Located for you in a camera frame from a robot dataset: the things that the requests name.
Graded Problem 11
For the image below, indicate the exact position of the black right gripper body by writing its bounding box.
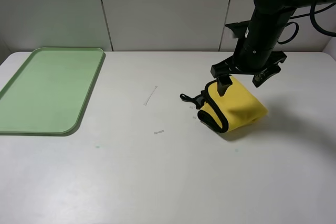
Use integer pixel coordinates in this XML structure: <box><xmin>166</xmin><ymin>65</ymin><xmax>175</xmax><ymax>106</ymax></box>
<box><xmin>211</xmin><ymin>51</ymin><xmax>287</xmax><ymax>78</ymax></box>

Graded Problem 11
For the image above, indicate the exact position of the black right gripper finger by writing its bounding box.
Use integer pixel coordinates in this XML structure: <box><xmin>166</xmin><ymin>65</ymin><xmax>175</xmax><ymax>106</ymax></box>
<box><xmin>253</xmin><ymin>64</ymin><xmax>281</xmax><ymax>87</ymax></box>
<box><xmin>216</xmin><ymin>74</ymin><xmax>233</xmax><ymax>97</ymax></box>

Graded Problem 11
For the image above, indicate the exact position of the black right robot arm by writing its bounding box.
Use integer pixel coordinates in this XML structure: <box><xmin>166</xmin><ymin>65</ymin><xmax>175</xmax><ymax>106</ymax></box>
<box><xmin>211</xmin><ymin>0</ymin><xmax>335</xmax><ymax>96</ymax></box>

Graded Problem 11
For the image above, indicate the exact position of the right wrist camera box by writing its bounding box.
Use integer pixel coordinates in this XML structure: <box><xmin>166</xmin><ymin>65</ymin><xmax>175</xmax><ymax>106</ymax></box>
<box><xmin>225</xmin><ymin>20</ymin><xmax>250</xmax><ymax>39</ymax></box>

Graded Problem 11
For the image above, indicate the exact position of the green plastic tray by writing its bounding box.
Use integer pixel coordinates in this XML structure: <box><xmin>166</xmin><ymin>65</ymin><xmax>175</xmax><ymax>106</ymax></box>
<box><xmin>1</xmin><ymin>48</ymin><xmax>105</xmax><ymax>136</ymax></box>

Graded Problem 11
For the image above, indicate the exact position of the yellow towel with black trim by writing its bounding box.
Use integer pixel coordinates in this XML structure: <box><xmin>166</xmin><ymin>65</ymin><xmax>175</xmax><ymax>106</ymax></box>
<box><xmin>180</xmin><ymin>76</ymin><xmax>268</xmax><ymax>133</ymax></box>

